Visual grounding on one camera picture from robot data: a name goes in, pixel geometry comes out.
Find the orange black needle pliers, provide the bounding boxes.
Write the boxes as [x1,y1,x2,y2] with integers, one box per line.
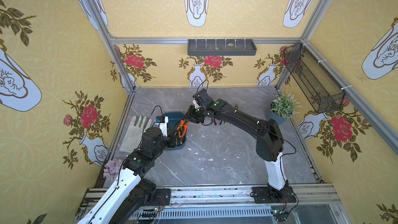
[177,120,189,138]

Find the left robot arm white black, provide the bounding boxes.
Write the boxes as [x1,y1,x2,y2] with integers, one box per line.
[79,127,186,224]

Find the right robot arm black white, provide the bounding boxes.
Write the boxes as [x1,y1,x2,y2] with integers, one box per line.
[184,99,288,192]

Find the teal storage box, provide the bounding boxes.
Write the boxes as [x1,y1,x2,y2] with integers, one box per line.
[162,112,184,150]

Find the white green work glove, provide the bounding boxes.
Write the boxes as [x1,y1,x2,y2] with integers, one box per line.
[120,115,152,152]

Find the purple artificial flower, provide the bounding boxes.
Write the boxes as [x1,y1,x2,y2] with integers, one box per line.
[103,159,123,181]

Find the blue plant pot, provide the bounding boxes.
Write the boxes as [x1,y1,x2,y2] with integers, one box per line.
[267,110,286,125]

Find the green white artificial plant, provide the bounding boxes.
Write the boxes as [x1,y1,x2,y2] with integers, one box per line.
[271,93,301,119]

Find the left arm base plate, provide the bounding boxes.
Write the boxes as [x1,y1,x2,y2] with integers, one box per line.
[126,188,171,206]

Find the grey wall shelf tray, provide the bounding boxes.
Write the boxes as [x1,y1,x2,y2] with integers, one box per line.
[187,38,258,56]

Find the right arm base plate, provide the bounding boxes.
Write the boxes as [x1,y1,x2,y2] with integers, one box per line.
[250,185,297,204]

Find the black wire mesh basket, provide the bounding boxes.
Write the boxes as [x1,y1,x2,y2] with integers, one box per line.
[283,44,345,113]

